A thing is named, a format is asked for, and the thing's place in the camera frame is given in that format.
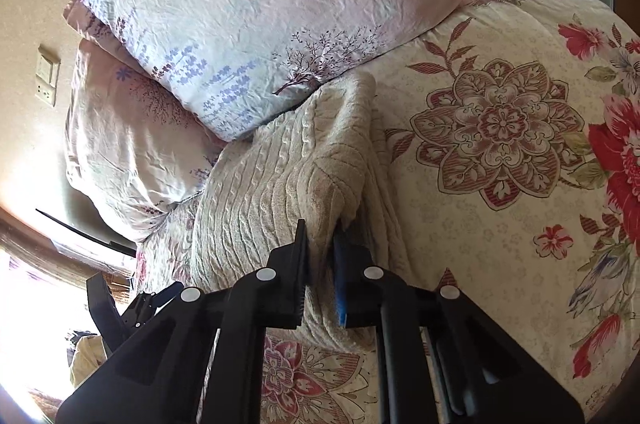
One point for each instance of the brown wooden nightstand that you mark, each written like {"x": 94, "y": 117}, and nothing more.
{"x": 60, "y": 249}

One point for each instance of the cream floral quilt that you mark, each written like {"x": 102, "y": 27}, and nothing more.
{"x": 500, "y": 229}

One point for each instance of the pink floral pillow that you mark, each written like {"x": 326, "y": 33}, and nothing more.
{"x": 125, "y": 144}

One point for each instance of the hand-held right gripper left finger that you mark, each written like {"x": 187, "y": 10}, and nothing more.
{"x": 280, "y": 284}

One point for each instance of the white wall socket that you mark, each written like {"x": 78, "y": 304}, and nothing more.
{"x": 45, "y": 93}

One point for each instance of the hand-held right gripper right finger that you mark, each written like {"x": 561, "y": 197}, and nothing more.
{"x": 350, "y": 284}

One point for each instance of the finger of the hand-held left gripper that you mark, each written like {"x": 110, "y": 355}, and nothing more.
{"x": 157, "y": 301}
{"x": 102, "y": 314}

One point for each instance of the white wall switch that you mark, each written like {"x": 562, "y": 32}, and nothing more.
{"x": 49, "y": 63}

